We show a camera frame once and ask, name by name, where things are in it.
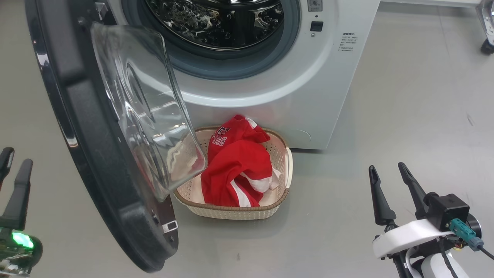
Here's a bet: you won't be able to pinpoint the red shorts with white stripes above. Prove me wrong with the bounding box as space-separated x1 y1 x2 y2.
200 140 283 208

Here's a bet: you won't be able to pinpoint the white front-load washing machine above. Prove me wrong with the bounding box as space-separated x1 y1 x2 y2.
106 0 381 151

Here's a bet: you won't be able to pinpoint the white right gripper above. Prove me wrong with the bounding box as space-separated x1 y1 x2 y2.
368 162 455 259

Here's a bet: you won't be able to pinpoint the washing machine door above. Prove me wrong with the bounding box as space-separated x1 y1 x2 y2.
25 0 208 273

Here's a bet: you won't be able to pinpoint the white rolling partition panel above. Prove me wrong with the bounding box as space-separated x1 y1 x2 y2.
380 0 494 56

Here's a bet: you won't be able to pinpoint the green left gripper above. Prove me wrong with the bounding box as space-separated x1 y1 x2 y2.
0 147 44 277

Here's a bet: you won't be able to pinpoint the cream perforated laundry basket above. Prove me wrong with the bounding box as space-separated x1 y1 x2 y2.
166 125 294 221

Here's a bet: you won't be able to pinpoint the teal right cable connector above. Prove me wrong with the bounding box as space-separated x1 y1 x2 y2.
448 218 485 252

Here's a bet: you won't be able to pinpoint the red basketball jersey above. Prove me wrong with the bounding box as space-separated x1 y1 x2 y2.
207 114 271 155

